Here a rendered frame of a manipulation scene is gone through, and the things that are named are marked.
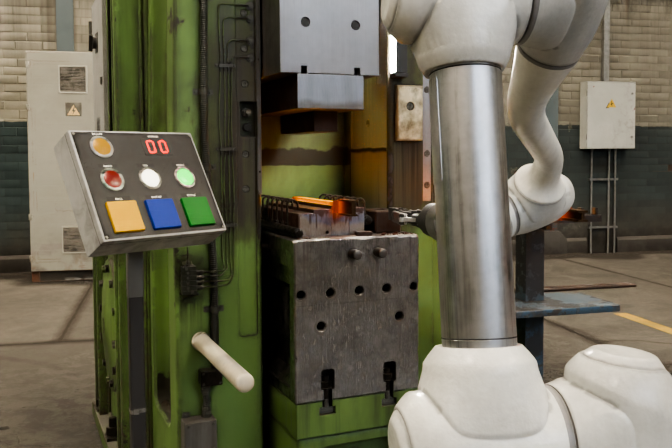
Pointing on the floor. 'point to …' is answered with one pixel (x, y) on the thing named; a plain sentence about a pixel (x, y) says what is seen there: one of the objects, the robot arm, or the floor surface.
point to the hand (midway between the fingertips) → (397, 214)
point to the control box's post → (136, 346)
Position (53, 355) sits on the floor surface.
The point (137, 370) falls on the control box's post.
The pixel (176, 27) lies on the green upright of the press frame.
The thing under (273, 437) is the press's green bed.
